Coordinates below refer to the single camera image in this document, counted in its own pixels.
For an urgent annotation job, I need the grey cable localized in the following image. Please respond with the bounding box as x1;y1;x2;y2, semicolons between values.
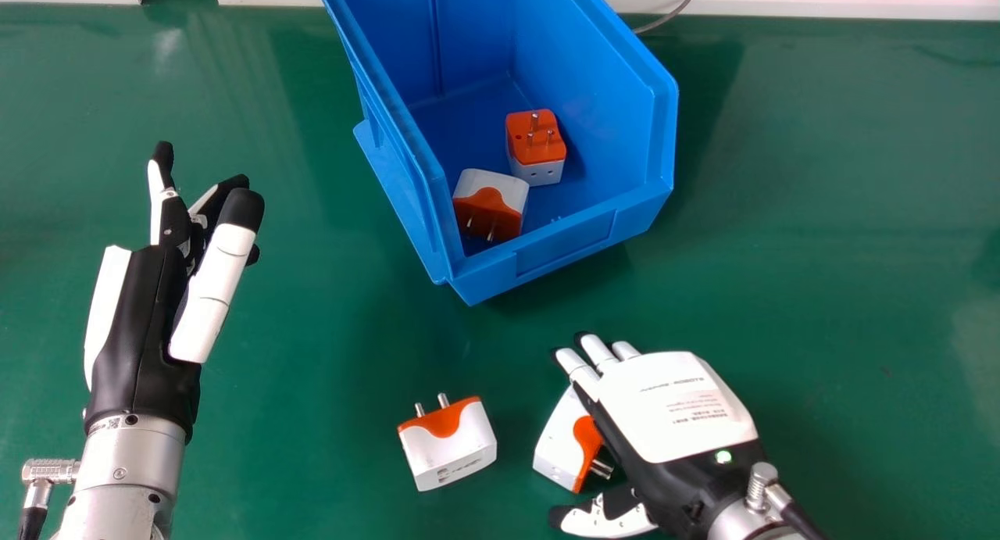
633;0;701;35

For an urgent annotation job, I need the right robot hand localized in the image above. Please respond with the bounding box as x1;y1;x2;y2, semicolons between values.
548;333;769;540

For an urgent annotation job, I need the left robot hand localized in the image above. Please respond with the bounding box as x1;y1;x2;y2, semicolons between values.
83;141;266;442

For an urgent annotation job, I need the white-and-orange plug adapter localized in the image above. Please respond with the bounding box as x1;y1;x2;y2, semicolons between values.
505;109;567;187
452;168;530;244
397;392;498;492
533;387;615;494

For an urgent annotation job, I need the blue plastic bin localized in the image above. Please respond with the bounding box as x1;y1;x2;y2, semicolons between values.
312;0;679;306

